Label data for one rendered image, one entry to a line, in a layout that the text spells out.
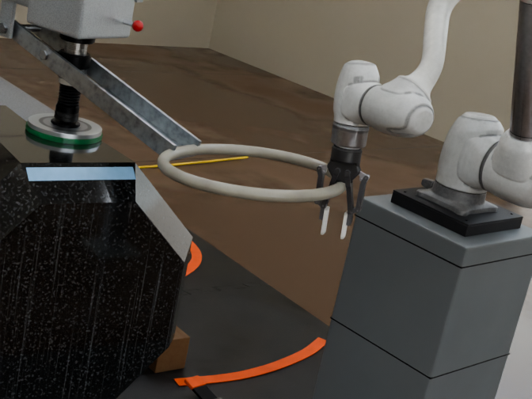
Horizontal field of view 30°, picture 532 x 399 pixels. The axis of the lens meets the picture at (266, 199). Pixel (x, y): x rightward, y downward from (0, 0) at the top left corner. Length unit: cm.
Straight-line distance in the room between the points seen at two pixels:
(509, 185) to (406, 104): 58
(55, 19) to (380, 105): 96
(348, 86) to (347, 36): 609
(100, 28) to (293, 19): 624
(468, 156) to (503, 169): 13
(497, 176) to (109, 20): 115
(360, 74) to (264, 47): 682
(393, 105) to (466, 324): 84
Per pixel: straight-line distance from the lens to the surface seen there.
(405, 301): 284
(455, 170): 284
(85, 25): 271
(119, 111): 268
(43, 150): 272
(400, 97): 226
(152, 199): 276
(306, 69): 877
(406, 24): 805
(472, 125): 282
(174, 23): 943
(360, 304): 295
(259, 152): 272
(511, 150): 269
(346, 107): 237
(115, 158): 274
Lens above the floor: 160
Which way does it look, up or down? 17 degrees down
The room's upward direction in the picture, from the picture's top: 12 degrees clockwise
